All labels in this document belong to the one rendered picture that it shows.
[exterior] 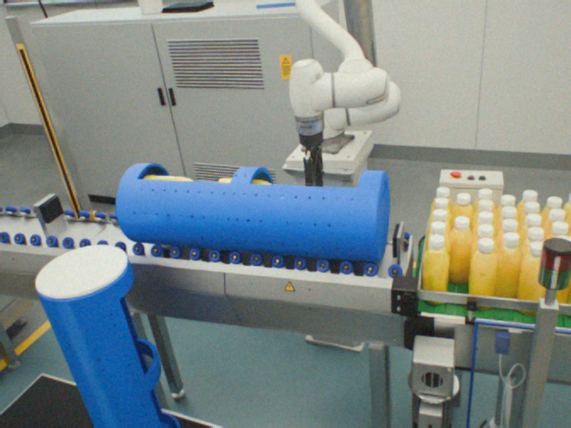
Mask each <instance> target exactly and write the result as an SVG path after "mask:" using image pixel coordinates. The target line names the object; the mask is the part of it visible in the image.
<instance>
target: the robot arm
mask: <svg viewBox="0 0 571 428"><path fill-rule="evenodd" d="M294 1H295V4H296V7H297V10H298V13H299V14H300V15H301V17H302V18H303V19H304V20H305V21H306V22H307V23H308V24H309V25H310V26H311V27H312V28H313V29H315V30H316V31H317V32H318V33H320V35H321V36H322V37H323V38H325V39H326V40H327V41H328V42H330V43H331V44H332V45H333V46H335V47H336V48H337V49H338V50H339V51H340V52H341V53H342V55H343V57H344V62H343V63H342V64H341V65H340V66H339V68H338V72H336V73H324V72H323V68H322V67H321V65H320V64H319V63H318V62H317V61H316V60H314V59H308V60H302V61H299V62H297V63H295V64H294V65H293V67H291V73H290V81H289V95H290V101H291V107H292V109H293V110H294V113H295V120H296V129H297V131H298V132H299V140H300V144H301V145H302V146H303V147H301V151H302V152H305V155H306V156H304V157H303V163H304V172H305V185H306V186H319V187H324V181H323V174H325V172H324V171H322V170H324V164H323V155H322V153H326V154H332V155H336V154H338V153H339V151H340V150H341V149H342V148H343V147H344V146H345V145H346V144H349V143H350V142H351V141H353V140H355V136H354V134H346V133H344V130H343V128H345V127H349V126H361V125H368V124H373V123H378V122H382V121H386V120H388V119H390V118H392V117H394V116H395V115H397V113H398V112H399V111H400V109H401V92H400V89H399V88H398V87H397V85H396V84H394V83H393V82H390V76H389V75H388V73H387V72H386V71H384V70H382V69H380V68H379V65H378V57H377V48H376V32H375V23H374V22H375V21H374V11H373V3H372V0H343V3H344V9H345V16H346V22H347V28H348V31H345V30H344V29H342V28H341V27H340V26H339V25H338V24H337V23H336V22H335V21H334V20H333V19H332V18H331V17H329V16H328V15H327V14H326V13H325V11H324V10H323V9H322V8H321V7H320V6H319V5H318V4H316V2H315V0H294ZM333 78H334V81H333Z"/></svg>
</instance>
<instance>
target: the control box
mask: <svg viewBox="0 0 571 428"><path fill-rule="evenodd" d="M451 172H460V173H461V176H459V177H453V176H450V173H451ZM467 173H468V174H467ZM471 173H472V174H471ZM476 173H477V174H476ZM480 173H481V175H478V174H480ZM484 173H485V175H484ZM469 175H473V176H474V177H475V179H472V180H470V179H468V178H467V177H468V176H469ZM480 176H485V177H486V179H485V180H480V179H479V177H480ZM439 187H446V188H448V189H449V198H450V199H451V201H453V204H454V206H455V204H456V203H457V202H456V201H457V196H458V194H460V193H466V194H469V195H470V205H471V206H472V207H473V204H474V202H476V201H477V200H478V196H479V190H480V189H491V190H492V196H491V197H492V201H493V202H494V204H495V209H496V208H497V207H499V206H500V203H501V197H502V195H503V187H504V182H503V172H478V171H447V170H442V171H441V174H440V180H439Z"/></svg>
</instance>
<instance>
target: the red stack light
mask: <svg viewBox="0 0 571 428"><path fill-rule="evenodd" d="M540 263H541V264H542V265H543V266H544V267H545V268H547V269H550V270H552V271H558V272H561V271H567V270H569V269H570V268H571V255H568V256H555V255H552V254H550V253H549V252H547V251H546V250H545V249H544V248H543V246H542V252H541V257H540Z"/></svg>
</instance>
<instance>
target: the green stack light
mask: <svg viewBox="0 0 571 428"><path fill-rule="evenodd" d="M570 277H571V268H570V269H569V270H567V271H561V272H558V271H552V270H550V269H547V268H545V267H544V266H543V265H542V264H541V263H539V268H538V274H537V282H538V284H540V285H541V286H543V287H545V288H547V289H549V290H564V289H566V288H568V286H569V281H570Z"/></svg>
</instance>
